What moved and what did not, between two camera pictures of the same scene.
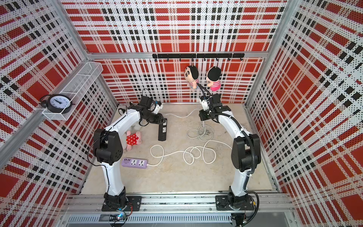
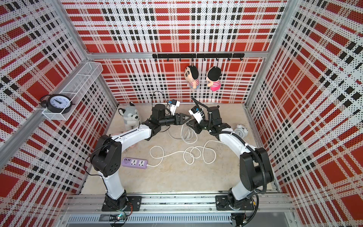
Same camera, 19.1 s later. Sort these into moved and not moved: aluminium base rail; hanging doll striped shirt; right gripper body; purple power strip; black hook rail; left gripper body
Moved: right gripper body; left gripper body
Not moved: black hook rail; hanging doll striped shirt; purple power strip; aluminium base rail
